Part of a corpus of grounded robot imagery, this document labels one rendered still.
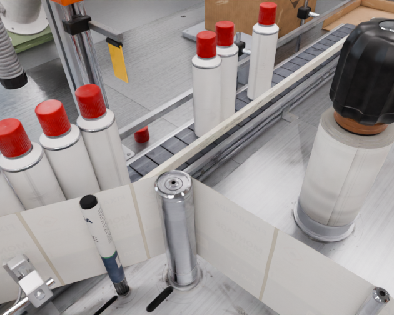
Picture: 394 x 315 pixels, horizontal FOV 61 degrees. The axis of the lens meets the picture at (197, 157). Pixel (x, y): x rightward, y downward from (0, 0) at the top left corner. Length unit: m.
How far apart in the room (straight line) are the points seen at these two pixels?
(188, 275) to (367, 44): 0.32
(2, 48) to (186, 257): 0.34
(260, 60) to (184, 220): 0.46
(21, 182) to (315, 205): 0.38
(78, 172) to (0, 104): 0.57
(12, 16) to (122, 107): 0.55
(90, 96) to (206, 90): 0.23
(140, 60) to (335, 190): 0.78
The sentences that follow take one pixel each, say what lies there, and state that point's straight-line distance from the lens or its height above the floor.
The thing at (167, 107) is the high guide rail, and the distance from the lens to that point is 0.62.
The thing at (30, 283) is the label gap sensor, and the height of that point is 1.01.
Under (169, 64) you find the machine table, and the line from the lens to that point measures 1.05.
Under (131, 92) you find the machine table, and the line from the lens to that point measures 0.93.
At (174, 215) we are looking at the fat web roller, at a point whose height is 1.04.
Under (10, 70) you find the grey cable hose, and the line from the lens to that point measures 0.51.
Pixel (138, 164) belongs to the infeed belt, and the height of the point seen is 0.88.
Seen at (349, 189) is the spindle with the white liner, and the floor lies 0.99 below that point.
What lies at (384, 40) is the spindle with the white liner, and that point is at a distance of 0.36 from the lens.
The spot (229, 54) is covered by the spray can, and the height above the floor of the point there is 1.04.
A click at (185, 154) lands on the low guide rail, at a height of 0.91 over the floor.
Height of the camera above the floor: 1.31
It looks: 43 degrees down
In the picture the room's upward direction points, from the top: 2 degrees counter-clockwise
